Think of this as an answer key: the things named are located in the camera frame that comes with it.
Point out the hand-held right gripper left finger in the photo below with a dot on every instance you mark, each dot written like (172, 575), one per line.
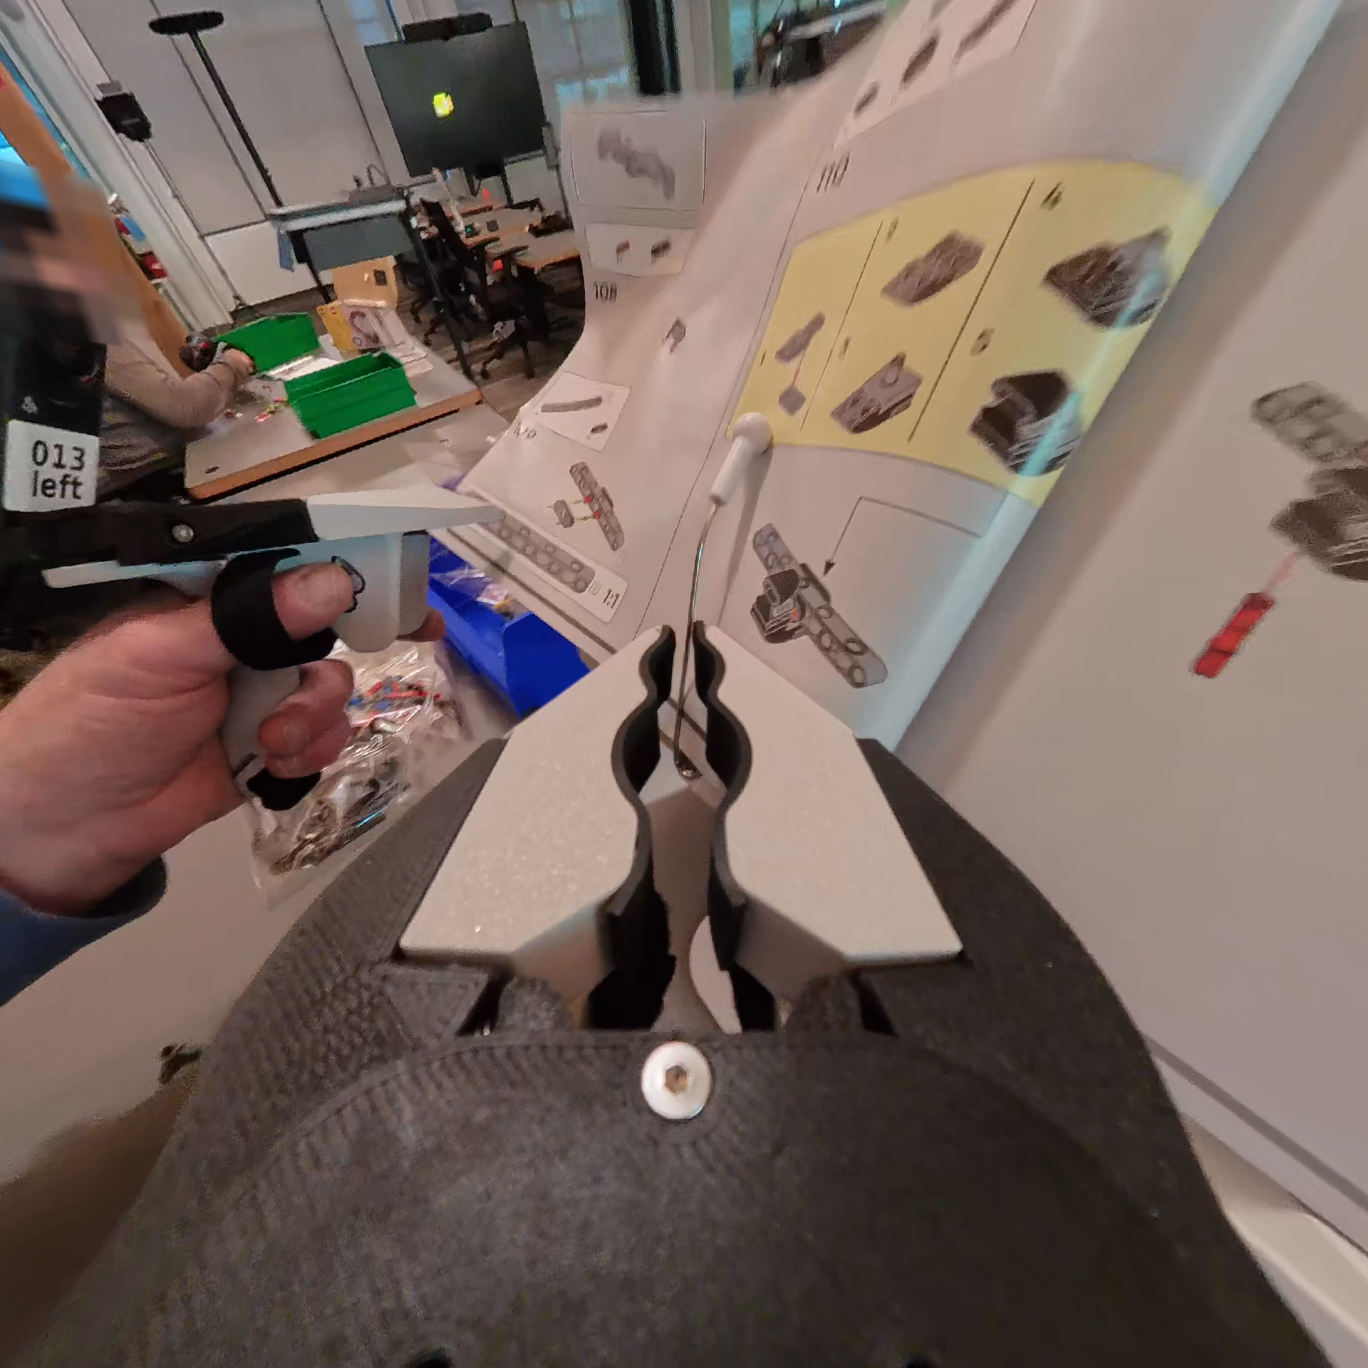
(523, 844)

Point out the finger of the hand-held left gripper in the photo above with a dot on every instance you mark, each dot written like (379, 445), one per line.
(406, 511)

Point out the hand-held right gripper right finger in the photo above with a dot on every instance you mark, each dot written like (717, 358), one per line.
(833, 844)

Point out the person's left forearm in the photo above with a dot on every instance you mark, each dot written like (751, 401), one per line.
(64, 930)

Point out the clear bag of lego parts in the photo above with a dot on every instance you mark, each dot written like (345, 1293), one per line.
(363, 770)

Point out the lego instruction manual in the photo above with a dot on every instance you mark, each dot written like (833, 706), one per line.
(1014, 535)

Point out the small dark grey lego connector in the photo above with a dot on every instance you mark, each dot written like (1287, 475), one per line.
(179, 1062)

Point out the person's left hand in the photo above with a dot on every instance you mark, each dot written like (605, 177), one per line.
(107, 749)

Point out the grey table with wood edge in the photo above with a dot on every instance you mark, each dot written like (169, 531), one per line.
(320, 450)

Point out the green plastic bin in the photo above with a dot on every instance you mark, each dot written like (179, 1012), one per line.
(352, 394)
(272, 337)

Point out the blue plastic bin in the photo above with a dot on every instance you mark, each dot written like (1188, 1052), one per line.
(513, 642)

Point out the cardboard box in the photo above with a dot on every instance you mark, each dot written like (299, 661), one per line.
(365, 280)

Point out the black office chair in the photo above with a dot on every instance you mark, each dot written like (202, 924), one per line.
(470, 279)

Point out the black pole stand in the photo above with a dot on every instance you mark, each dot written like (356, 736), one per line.
(229, 118)

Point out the black monitor screen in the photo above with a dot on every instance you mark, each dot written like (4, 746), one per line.
(454, 96)

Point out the white book stand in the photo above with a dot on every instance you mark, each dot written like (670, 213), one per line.
(1298, 1268)

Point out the black wall speaker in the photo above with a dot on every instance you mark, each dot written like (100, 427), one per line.
(122, 116)

